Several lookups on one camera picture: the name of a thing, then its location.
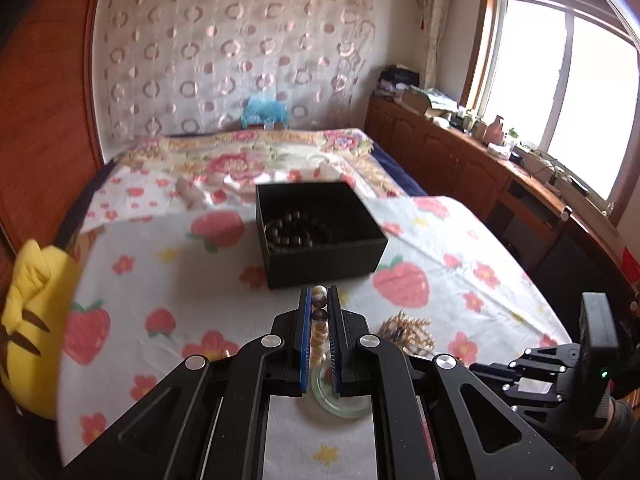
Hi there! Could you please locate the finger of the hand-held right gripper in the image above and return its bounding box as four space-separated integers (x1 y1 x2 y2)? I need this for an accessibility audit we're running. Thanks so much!
507 344 583 378
470 362 568 408

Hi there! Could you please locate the pale green jade bangle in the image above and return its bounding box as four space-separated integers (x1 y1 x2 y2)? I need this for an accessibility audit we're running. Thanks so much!
310 355 373 420

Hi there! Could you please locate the brown wooden cabinet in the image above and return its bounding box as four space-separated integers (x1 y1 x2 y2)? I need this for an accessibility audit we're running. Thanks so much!
364 92 640 311

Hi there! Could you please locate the strawberry print white cloth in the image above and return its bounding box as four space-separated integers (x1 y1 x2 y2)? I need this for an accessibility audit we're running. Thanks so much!
57 195 573 480

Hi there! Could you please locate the floral blanket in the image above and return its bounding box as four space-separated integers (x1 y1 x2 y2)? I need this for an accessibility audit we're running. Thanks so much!
82 127 408 233

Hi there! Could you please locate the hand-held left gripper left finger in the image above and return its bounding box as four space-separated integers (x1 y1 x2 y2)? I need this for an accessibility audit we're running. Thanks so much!
60 286 308 480

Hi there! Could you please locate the dark clothing pile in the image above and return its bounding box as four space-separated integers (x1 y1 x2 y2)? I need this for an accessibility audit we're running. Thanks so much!
377 65 420 101

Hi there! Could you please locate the beige shell bracelet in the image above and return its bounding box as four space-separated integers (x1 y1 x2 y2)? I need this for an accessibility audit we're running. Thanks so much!
378 311 436 358

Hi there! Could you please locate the white device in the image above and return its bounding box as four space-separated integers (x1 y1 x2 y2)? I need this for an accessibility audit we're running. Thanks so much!
520 147 556 172

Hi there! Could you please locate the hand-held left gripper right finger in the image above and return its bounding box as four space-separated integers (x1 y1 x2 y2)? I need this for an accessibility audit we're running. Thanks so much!
327 287 583 480

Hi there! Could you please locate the pink bottle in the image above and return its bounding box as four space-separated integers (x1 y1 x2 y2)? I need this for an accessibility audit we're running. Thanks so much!
484 115 506 143

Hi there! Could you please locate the red paper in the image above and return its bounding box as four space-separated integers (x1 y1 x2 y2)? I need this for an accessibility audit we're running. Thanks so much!
621 246 640 282

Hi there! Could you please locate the wooden framed window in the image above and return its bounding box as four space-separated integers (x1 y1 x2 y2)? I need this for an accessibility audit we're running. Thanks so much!
462 0 640 226

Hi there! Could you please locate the brown wooden wardrobe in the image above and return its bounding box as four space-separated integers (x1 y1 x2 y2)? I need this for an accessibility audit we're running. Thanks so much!
0 0 111 271

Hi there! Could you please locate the circle pattern sheer curtain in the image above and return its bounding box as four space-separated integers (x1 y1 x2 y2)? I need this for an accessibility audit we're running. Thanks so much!
92 0 376 161

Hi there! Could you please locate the dark brown bead bracelet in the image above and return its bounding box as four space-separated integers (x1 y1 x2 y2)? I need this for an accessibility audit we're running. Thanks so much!
264 211 335 251

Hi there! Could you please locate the yellow plush toy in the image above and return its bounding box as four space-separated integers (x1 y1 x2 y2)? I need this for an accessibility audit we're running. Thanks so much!
0 238 83 420

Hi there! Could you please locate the cardboard box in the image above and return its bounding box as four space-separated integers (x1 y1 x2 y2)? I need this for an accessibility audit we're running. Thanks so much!
400 87 436 116

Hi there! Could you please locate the cream window curtain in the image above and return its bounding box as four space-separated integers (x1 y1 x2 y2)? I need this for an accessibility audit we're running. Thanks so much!
417 0 453 92

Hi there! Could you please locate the dark blue bed sheet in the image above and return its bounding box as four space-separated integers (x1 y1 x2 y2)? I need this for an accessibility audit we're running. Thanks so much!
372 142 428 198

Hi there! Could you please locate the cream bead bracelet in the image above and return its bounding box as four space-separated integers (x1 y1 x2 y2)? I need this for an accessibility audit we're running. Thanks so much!
310 285 331 362

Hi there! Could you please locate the black jewelry box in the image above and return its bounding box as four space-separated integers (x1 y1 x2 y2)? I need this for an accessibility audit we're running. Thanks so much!
255 181 389 290

